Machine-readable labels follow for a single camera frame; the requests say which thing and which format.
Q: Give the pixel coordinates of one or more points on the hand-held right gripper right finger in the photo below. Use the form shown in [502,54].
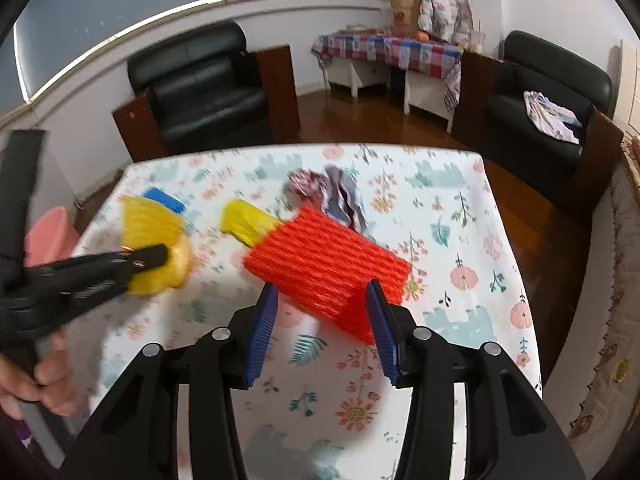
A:
[385,335]

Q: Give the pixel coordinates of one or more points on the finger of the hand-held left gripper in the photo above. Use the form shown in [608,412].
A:
[100,272]
[162,200]

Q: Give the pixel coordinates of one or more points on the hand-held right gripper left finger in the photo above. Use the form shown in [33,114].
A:
[260,335]

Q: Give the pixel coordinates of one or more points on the yellow foam net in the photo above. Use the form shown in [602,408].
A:
[150,225]

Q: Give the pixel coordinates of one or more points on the pink plastic bucket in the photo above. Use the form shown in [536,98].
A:
[47,237]

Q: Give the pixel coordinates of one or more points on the red foam net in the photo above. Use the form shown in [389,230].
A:
[320,265]

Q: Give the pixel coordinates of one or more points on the person's left hand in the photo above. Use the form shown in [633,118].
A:
[57,380]

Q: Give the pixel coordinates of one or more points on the yellow plastic bag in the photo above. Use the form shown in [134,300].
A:
[245,220]

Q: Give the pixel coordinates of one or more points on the black leather armchair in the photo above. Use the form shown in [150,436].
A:
[200,90]
[530,150]

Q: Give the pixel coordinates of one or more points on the crumpled patterned wrapper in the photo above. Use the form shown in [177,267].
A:
[305,185]

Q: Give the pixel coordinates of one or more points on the brown floral blanket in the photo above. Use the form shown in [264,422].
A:
[600,310]

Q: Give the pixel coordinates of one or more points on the white desk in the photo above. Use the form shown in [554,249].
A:
[345,75]

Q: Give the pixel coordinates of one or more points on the checkered cloth side table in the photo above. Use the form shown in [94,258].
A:
[390,50]

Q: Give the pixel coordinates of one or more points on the crumpled floral cloth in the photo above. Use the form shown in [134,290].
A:
[550,117]

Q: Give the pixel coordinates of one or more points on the orange fruit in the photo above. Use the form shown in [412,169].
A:
[423,36]

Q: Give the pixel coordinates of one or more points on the brown paper bag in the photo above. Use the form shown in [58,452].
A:
[404,15]

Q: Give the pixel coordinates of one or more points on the plastic cup with straw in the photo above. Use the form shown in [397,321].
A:
[476,40]

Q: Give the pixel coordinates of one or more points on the floral puffer jacket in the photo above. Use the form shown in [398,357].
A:
[445,0]

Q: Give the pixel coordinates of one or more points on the white bed headboard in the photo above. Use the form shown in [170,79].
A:
[629,90]

